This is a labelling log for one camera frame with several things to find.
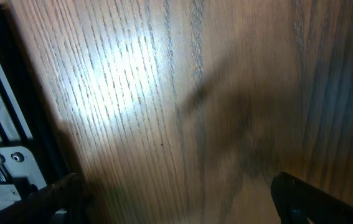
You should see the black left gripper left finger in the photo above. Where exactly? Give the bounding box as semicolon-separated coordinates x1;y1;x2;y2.
0;173;85;224

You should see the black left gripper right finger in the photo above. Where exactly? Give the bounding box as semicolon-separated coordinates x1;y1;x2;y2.
270;172;353;224

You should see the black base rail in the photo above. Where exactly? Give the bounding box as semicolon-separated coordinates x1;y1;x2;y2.
0;2;71;215

